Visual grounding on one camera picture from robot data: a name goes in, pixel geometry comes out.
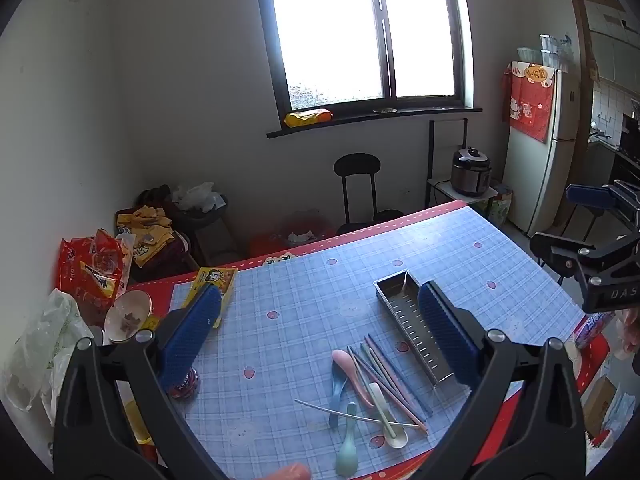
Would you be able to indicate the person's right hand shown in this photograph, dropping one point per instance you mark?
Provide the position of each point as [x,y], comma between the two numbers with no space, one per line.
[632,332]

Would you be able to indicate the red snack bag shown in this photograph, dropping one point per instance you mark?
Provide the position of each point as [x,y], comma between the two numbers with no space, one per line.
[90,270]

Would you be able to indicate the red plastic basin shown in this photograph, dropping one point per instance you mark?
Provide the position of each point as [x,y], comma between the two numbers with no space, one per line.
[295,237]

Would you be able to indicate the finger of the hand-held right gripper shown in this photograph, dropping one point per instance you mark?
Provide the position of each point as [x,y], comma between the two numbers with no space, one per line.
[557,255]
[592,196]

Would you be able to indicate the beige chopstick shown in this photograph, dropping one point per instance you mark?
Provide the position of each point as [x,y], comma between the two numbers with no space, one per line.
[320,406]
[360,416]

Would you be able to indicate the crumpled white plastic bag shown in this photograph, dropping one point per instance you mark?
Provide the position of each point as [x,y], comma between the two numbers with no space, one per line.
[197,196]

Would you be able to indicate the blue chopstick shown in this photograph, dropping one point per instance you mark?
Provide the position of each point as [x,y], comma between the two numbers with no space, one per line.
[407,385]

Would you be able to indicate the yellow printed packet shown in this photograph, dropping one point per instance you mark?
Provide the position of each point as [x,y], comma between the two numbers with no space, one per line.
[215,280]

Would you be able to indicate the black round chair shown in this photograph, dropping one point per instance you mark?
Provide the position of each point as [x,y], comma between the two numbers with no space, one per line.
[357,165]

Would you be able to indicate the red printed cloth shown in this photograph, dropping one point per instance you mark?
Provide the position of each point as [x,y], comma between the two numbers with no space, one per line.
[530,105]

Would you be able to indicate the small white table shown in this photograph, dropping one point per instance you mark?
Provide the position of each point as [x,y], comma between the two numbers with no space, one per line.
[445,191]

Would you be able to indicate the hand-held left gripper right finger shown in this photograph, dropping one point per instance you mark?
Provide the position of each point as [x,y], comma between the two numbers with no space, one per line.
[445,330]

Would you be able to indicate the pink snack packet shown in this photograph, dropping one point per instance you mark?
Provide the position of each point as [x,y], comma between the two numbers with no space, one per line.
[595,327]

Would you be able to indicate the large white plastic bag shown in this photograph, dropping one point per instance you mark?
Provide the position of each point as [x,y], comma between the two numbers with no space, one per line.
[45,355]

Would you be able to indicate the cardboard box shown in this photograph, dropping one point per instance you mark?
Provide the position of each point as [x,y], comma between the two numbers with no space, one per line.
[597,402]

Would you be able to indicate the metal utensil tray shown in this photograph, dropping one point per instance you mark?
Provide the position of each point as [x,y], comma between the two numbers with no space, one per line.
[405,310]

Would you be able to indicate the blue plaid tablecloth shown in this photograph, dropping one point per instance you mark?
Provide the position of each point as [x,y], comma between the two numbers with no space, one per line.
[300,310]

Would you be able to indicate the dark bin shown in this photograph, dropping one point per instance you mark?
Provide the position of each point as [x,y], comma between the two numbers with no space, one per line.
[210,217]

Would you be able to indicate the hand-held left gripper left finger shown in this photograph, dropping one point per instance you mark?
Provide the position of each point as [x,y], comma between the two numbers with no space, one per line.
[192,330]

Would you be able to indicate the clear plastic containers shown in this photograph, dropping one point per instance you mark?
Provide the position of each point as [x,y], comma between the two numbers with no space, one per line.
[547,52]

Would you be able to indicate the kitchen cabinets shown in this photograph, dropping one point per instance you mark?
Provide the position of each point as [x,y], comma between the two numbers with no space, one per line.
[610,45]

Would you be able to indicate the small dish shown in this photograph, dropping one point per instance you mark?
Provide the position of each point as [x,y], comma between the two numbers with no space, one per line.
[385,110]

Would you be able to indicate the orange rounded object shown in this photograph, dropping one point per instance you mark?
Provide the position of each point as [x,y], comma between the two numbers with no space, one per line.
[292,472]

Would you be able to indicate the pack of blue masks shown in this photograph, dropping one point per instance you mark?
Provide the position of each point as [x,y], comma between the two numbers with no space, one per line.
[620,410]

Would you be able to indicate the red can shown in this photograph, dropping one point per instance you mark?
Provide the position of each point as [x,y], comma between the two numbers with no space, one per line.
[187,385]

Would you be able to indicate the pile of yellow packets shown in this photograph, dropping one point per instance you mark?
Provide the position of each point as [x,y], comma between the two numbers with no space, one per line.
[150,235]

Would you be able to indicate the white refrigerator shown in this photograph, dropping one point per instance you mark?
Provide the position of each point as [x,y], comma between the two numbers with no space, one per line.
[535,180]

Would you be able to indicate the ceramic bowl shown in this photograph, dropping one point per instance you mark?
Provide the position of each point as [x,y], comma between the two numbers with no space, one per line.
[127,317]

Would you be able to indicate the rice cooker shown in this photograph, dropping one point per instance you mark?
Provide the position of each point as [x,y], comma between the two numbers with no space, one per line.
[470,172]

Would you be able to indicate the yellow packet on windowsill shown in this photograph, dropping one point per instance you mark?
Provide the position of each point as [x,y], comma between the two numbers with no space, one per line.
[307,118]

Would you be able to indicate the green spoon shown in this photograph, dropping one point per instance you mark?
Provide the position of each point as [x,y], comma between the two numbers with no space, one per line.
[346,450]

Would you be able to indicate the white spoon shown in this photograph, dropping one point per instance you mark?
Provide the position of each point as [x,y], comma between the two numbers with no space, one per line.
[395,437]

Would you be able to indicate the pink spoon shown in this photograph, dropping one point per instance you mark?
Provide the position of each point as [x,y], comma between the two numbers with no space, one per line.
[344,358]

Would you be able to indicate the black metal rack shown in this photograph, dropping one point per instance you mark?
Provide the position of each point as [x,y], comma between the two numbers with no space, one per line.
[431,160]

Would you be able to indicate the dark windowsill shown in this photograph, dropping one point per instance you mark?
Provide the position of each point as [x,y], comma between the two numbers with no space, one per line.
[350,121]

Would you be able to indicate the window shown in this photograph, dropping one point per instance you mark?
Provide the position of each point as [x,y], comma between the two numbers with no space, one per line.
[330,35]

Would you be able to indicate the green bag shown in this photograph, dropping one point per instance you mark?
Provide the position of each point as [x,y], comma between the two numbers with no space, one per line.
[500,207]

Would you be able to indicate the blue spoon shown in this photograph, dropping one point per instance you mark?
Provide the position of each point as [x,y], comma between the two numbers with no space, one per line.
[337,395]

